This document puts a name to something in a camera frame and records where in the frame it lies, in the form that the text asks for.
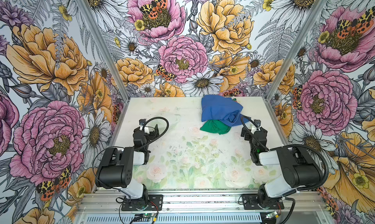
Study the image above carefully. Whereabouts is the green cloth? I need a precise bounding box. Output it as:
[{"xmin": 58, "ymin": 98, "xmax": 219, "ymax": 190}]
[{"xmin": 200, "ymin": 120, "xmax": 231, "ymax": 135}]

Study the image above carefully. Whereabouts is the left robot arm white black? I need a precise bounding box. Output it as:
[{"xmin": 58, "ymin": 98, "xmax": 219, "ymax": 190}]
[{"xmin": 95, "ymin": 119, "xmax": 160, "ymax": 211}]

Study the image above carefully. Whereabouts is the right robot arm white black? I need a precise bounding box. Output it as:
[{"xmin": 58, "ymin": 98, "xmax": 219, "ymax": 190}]
[{"xmin": 240, "ymin": 116, "xmax": 329, "ymax": 210}]

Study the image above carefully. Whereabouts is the blue cloth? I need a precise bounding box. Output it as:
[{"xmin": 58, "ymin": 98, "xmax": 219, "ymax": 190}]
[{"xmin": 201, "ymin": 95, "xmax": 243, "ymax": 127}]

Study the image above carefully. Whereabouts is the left green circuit board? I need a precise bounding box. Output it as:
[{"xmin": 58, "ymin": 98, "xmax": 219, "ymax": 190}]
[{"xmin": 134, "ymin": 213, "xmax": 157, "ymax": 219}]

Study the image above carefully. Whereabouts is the green circuit board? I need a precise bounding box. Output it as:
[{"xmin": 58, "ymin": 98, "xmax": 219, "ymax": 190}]
[
  {"xmin": 265, "ymin": 211, "xmax": 279, "ymax": 219},
  {"xmin": 134, "ymin": 213, "xmax": 157, "ymax": 219}
]

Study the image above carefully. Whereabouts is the right green circuit board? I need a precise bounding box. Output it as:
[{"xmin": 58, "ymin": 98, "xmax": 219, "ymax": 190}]
[{"xmin": 265, "ymin": 211, "xmax": 279, "ymax": 219}]

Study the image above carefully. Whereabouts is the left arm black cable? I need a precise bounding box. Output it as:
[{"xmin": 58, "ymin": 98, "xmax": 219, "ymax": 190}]
[{"xmin": 135, "ymin": 116, "xmax": 170, "ymax": 151}]

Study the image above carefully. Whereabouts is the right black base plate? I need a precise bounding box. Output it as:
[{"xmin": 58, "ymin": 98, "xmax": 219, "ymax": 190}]
[{"xmin": 240, "ymin": 194, "xmax": 284, "ymax": 210}]

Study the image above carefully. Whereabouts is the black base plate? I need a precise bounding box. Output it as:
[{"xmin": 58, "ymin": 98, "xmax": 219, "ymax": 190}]
[
  {"xmin": 240, "ymin": 194, "xmax": 284, "ymax": 210},
  {"xmin": 120, "ymin": 195, "xmax": 164, "ymax": 211}
]

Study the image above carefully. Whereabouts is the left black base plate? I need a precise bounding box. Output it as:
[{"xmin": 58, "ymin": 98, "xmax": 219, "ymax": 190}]
[{"xmin": 120, "ymin": 195, "xmax": 164, "ymax": 211}]

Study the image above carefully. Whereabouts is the aluminium front rail frame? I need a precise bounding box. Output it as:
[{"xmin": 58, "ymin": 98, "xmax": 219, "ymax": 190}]
[{"xmin": 75, "ymin": 189, "xmax": 334, "ymax": 224}]

